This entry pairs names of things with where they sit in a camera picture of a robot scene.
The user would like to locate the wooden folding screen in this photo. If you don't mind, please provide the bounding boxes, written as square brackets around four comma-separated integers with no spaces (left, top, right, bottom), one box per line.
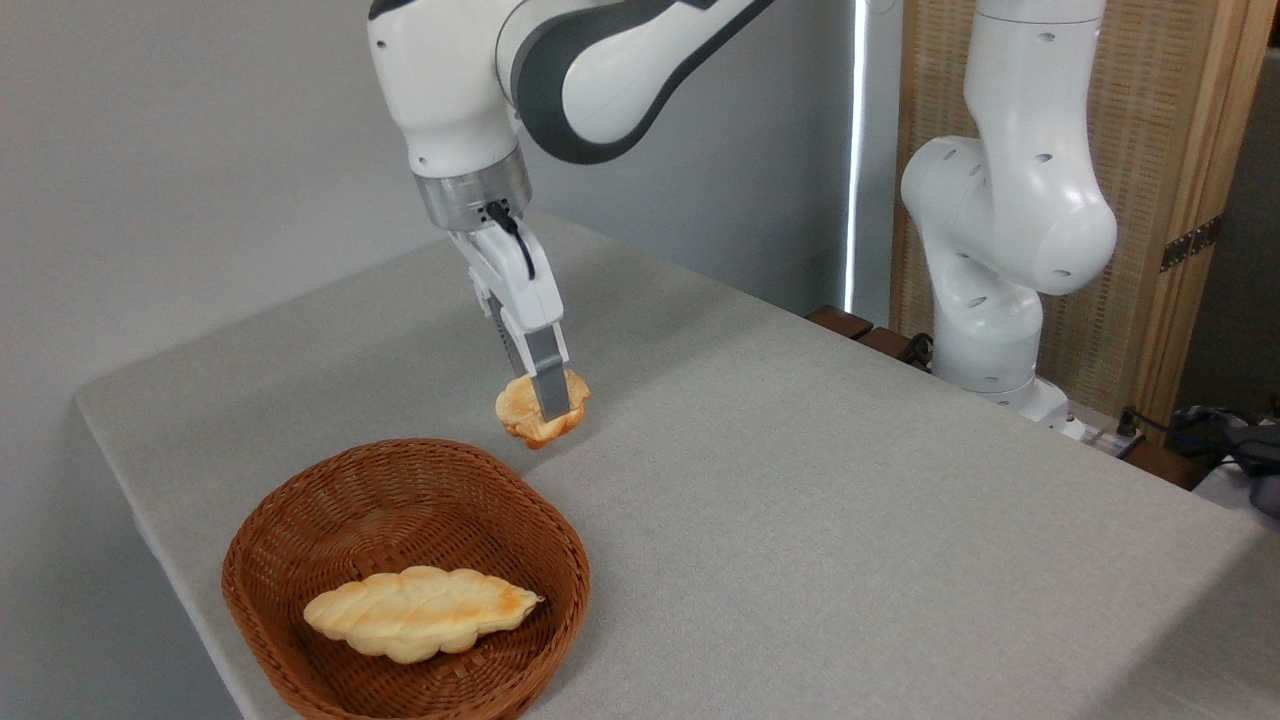
[889,0,1280,433]

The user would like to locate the dark brown wooden slat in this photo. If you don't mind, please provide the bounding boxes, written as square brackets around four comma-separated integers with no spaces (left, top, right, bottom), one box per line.
[855,326,919,363]
[1118,438,1213,492]
[805,304,875,342]

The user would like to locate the dark grey bag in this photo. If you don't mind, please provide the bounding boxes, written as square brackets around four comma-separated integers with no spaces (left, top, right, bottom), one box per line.
[1164,398,1280,519]

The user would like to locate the long braided bread loaf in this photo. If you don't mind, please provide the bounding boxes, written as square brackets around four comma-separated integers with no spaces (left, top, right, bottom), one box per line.
[302,565,545,665]

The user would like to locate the metal screen hinge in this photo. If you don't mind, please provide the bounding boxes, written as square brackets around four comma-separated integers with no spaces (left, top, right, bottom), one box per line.
[1159,214,1224,274]

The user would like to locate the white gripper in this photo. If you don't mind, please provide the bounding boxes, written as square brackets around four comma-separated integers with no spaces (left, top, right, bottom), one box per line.
[447,221,574,423]

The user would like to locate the brown wicker basket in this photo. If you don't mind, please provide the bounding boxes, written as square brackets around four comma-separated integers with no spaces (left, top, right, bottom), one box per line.
[221,438,592,720]

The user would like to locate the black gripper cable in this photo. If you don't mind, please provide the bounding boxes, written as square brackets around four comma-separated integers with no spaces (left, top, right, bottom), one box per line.
[486,201,537,282]

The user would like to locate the white power strip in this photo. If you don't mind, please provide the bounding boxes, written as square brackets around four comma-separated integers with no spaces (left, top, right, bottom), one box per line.
[1078,422,1143,459]

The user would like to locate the black plug with cable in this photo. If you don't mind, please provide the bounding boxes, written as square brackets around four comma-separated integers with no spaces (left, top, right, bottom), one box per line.
[1113,404,1251,463]

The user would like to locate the round golden bread roll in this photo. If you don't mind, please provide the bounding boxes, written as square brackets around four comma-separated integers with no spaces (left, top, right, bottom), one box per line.
[494,369,592,451]

